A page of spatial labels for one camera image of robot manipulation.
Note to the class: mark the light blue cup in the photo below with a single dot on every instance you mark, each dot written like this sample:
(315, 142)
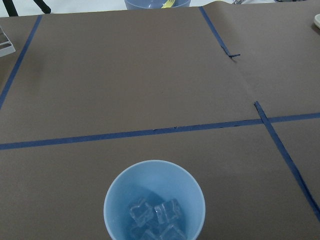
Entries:
(157, 181)

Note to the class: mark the blue bowl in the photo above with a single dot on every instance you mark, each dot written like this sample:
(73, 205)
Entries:
(153, 4)

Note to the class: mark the yellow plastic fork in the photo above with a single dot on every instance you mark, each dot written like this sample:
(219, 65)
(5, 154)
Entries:
(168, 4)

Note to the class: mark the cream bear tray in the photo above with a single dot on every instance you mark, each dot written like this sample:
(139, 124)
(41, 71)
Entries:
(316, 21)

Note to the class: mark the black tripod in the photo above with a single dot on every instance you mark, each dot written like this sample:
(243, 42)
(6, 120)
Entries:
(15, 8)

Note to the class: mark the white wire cup rack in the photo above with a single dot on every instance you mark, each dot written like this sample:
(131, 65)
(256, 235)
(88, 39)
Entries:
(6, 46)

